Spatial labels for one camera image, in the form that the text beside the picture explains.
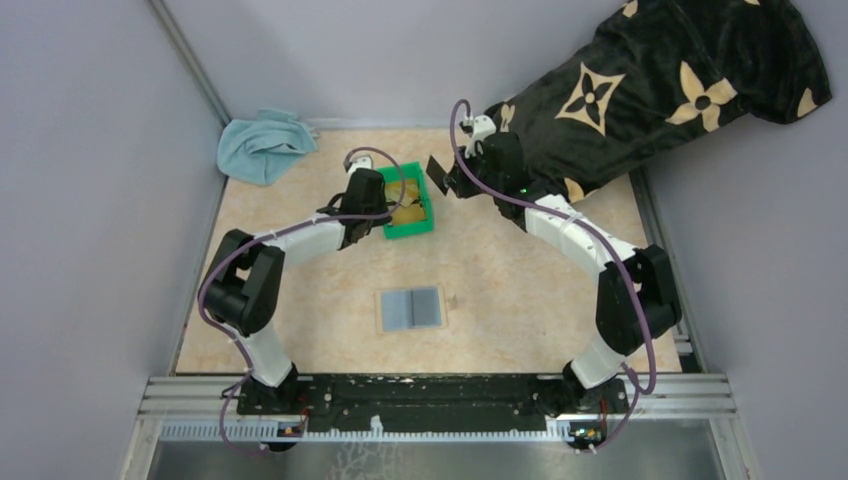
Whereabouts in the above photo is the gold card in bin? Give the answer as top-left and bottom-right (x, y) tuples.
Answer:
(391, 203), (428, 227)

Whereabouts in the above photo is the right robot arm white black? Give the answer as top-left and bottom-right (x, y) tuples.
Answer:
(441, 133), (682, 412)

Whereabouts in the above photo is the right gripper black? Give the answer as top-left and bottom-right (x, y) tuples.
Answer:
(445, 143), (503, 200)

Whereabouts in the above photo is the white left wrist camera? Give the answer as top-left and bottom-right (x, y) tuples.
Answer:
(344, 155), (374, 175)

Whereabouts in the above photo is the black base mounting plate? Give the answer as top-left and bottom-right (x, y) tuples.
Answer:
(235, 373), (628, 433)

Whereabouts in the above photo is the aluminium rail frame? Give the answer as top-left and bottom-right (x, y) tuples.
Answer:
(138, 374), (737, 444)

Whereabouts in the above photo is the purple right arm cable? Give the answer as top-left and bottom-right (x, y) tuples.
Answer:
(449, 99), (658, 452)

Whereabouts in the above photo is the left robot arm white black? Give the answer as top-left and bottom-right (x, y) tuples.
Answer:
(197, 167), (390, 414)

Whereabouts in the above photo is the light blue cloth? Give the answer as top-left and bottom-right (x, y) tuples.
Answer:
(216, 108), (319, 187)

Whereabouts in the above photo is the gold card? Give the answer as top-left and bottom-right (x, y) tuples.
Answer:
(391, 203), (428, 227)
(385, 179), (420, 207)

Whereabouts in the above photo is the dark grey credit card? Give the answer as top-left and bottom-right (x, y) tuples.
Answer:
(425, 156), (450, 196)

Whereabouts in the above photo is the beige leather card holder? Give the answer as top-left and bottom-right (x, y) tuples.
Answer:
(376, 286), (447, 333)

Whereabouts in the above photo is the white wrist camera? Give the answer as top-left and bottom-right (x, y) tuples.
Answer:
(459, 115), (497, 159)
(344, 155), (374, 175)

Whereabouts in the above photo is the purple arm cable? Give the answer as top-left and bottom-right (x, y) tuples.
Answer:
(197, 146), (407, 458)
(449, 99), (658, 452)

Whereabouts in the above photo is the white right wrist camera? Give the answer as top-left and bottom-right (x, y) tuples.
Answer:
(459, 115), (497, 159)

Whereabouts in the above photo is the green plastic bin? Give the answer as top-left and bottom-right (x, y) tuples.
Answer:
(378, 162), (435, 240)

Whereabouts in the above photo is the black floral pillow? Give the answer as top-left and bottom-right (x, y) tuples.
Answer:
(487, 1), (832, 203)

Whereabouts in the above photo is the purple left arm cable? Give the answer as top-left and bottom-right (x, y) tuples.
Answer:
(197, 146), (407, 458)

